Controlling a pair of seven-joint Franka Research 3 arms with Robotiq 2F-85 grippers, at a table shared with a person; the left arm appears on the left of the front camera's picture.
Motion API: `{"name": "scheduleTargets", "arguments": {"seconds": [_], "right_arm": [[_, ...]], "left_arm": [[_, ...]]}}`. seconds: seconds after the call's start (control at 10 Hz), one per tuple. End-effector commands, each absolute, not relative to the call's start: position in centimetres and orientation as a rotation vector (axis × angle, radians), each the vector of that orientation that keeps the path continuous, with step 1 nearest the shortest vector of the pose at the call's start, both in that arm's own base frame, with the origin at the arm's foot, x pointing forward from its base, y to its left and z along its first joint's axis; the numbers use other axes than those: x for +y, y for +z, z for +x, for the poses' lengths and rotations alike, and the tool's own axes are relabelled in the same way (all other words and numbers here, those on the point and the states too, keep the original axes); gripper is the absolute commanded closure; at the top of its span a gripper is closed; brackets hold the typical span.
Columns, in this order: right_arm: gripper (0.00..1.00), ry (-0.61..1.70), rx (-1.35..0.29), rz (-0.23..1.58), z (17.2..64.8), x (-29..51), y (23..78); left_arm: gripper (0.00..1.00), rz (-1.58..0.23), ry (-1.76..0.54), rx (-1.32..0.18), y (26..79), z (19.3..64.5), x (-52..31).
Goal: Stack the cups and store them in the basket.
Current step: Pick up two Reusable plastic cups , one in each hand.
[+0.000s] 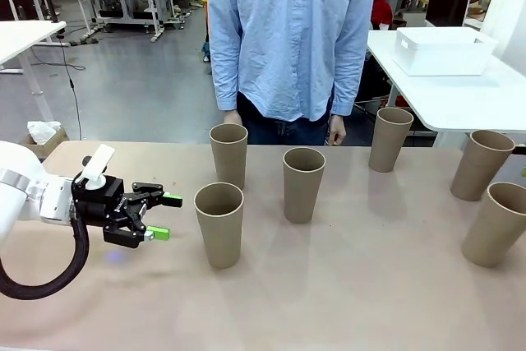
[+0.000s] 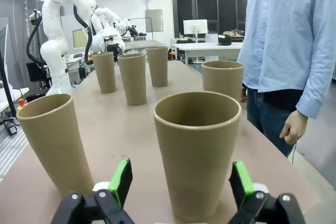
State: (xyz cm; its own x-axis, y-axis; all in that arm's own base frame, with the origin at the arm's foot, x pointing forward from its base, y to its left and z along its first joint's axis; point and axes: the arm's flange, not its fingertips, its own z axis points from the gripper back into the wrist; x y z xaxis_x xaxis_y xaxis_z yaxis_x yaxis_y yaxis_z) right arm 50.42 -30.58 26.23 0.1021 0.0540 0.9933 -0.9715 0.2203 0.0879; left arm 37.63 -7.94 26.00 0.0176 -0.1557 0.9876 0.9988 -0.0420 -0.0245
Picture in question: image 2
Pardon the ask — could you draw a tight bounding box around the person's right hand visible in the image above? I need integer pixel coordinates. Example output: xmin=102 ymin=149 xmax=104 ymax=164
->
xmin=240 ymin=83 xmax=248 ymax=103

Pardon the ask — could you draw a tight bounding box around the beige framed screen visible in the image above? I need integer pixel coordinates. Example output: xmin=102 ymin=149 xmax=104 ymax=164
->
xmin=72 ymin=28 xmax=89 ymax=49

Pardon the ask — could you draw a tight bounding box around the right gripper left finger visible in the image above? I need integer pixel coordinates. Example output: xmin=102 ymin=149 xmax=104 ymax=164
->
xmin=50 ymin=157 xmax=135 ymax=224

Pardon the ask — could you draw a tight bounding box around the brown background table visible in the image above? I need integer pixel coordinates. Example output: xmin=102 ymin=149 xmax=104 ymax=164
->
xmin=122 ymin=39 xmax=165 ymax=54

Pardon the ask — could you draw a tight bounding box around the person's left hand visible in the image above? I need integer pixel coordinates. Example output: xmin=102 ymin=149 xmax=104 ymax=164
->
xmin=279 ymin=109 xmax=308 ymax=146

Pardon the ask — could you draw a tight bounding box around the slotted aluminium base plate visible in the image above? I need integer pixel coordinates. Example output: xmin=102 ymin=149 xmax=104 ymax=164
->
xmin=0 ymin=126 xmax=29 ymax=183

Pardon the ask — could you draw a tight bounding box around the tall beige paper cup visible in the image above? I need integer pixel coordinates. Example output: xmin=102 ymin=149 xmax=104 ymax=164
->
xmin=146 ymin=46 xmax=169 ymax=88
xmin=201 ymin=60 xmax=245 ymax=104
xmin=16 ymin=93 xmax=95 ymax=198
xmin=117 ymin=53 xmax=147 ymax=106
xmin=153 ymin=91 xmax=242 ymax=222
xmin=92 ymin=51 xmax=117 ymax=94

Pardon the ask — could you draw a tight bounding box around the white side table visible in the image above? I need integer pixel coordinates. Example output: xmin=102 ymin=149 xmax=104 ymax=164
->
xmin=0 ymin=87 xmax=30 ymax=112

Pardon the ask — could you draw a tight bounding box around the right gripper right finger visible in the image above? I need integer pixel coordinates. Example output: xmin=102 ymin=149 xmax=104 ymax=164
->
xmin=227 ymin=161 xmax=307 ymax=224

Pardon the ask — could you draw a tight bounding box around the black stand pole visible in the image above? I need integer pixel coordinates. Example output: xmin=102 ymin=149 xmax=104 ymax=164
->
xmin=0 ymin=48 xmax=18 ymax=120

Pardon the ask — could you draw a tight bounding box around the person's left forearm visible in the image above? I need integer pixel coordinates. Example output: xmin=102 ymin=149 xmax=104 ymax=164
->
xmin=296 ymin=58 xmax=336 ymax=117

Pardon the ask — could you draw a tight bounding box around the black corrugated cable hose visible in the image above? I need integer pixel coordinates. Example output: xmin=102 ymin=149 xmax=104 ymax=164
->
xmin=26 ymin=5 xmax=93 ymax=66

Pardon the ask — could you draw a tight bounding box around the person in light blue shirt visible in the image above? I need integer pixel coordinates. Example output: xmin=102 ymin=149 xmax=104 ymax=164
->
xmin=237 ymin=0 xmax=336 ymax=158

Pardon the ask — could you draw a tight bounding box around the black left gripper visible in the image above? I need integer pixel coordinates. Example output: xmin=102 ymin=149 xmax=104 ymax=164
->
xmin=106 ymin=37 xmax=119 ymax=52

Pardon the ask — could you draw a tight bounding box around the black power adapter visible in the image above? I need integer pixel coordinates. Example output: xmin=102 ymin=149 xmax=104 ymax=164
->
xmin=5 ymin=121 xmax=18 ymax=136

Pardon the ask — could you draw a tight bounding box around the white panel board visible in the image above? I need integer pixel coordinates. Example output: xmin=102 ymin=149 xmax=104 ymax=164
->
xmin=145 ymin=8 xmax=164 ymax=33

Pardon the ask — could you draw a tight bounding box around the black cap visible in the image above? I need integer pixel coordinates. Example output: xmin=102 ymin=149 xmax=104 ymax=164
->
xmin=217 ymin=34 xmax=233 ymax=47

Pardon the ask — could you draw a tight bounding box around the black box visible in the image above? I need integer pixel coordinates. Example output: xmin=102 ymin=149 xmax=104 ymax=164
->
xmin=26 ymin=62 xmax=49 ymax=82

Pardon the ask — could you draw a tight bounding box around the white computer monitor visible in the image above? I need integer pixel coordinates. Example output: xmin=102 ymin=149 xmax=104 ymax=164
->
xmin=183 ymin=19 xmax=208 ymax=36

